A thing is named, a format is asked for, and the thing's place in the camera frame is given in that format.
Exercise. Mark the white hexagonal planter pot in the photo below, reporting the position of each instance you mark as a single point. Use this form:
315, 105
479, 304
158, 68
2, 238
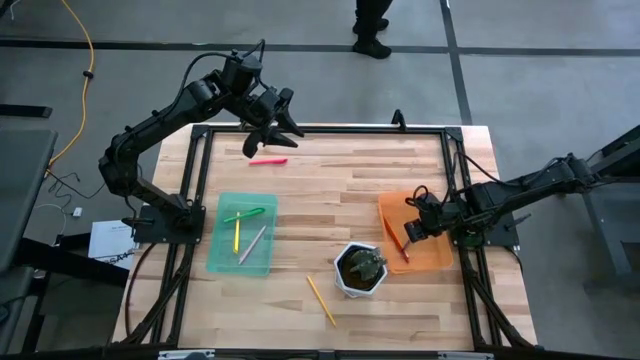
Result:
342, 265

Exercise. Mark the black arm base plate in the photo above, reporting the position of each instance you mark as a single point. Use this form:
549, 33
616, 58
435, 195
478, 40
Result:
150, 233
505, 237

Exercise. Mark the pink pen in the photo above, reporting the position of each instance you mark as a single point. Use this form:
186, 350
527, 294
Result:
267, 161

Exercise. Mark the silver pen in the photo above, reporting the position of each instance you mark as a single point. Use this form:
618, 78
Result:
252, 245

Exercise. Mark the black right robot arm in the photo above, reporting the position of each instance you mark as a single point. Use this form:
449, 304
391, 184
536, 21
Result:
525, 187

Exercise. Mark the small white adapter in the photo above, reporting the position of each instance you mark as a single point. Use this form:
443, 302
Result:
77, 212

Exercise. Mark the yellow pencil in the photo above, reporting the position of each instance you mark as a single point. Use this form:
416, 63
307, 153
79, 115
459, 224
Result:
321, 301

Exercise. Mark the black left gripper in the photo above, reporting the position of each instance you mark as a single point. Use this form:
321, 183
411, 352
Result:
260, 107

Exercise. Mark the black frame clamp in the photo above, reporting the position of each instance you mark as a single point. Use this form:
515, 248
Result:
398, 119

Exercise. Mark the green pen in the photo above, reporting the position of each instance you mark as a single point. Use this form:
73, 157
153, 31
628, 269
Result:
245, 215

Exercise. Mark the yellow pen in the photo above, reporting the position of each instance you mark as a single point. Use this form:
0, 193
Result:
236, 235

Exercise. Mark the orange pencil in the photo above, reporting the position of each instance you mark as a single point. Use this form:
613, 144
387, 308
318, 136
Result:
395, 239

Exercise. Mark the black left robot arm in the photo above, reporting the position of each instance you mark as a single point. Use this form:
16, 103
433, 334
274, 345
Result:
150, 125

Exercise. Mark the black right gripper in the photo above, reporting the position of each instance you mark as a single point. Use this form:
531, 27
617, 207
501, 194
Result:
437, 215

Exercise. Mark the black aluminium table frame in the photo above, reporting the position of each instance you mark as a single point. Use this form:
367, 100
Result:
350, 129

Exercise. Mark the black metal stand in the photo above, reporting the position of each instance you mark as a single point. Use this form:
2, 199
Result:
615, 225

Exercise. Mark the person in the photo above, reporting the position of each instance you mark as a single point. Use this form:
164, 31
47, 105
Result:
372, 25

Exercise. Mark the white paper sheet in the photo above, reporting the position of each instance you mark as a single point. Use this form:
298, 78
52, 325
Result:
107, 245

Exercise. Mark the small green cactus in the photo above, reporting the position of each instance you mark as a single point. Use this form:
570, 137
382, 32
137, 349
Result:
366, 264

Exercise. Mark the black flat bar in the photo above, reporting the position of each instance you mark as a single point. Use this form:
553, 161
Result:
25, 111

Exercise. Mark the silver bracket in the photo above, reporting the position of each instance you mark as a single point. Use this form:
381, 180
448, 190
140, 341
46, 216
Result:
185, 354
465, 355

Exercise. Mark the green translucent plastic bin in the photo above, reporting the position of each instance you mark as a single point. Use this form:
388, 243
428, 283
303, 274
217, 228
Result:
260, 260

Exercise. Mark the dark grey desk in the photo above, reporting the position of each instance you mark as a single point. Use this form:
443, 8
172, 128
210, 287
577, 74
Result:
25, 190

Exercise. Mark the orange translucent plastic bin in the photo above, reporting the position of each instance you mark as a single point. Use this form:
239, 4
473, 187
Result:
430, 255

